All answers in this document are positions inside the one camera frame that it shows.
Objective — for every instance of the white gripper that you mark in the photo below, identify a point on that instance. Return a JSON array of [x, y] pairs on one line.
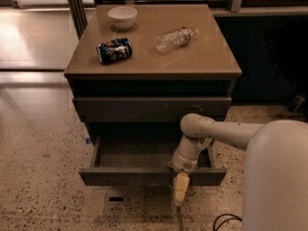
[[183, 164]]

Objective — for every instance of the drawer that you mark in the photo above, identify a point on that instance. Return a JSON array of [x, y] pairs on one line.
[[148, 109], [128, 162]]

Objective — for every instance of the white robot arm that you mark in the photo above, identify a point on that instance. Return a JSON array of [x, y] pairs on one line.
[[275, 194]]

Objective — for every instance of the brown drawer cabinet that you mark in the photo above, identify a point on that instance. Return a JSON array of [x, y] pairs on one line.
[[205, 67]]

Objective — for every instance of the black floor tape mark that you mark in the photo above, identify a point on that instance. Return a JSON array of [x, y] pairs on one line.
[[116, 199]]

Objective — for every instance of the clear plastic bottle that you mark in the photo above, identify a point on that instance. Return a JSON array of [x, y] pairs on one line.
[[173, 39]]

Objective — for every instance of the blue crushed soda can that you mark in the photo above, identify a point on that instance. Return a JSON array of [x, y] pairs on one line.
[[114, 50]]

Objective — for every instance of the white bowl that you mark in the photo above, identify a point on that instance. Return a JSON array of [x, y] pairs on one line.
[[123, 18]]

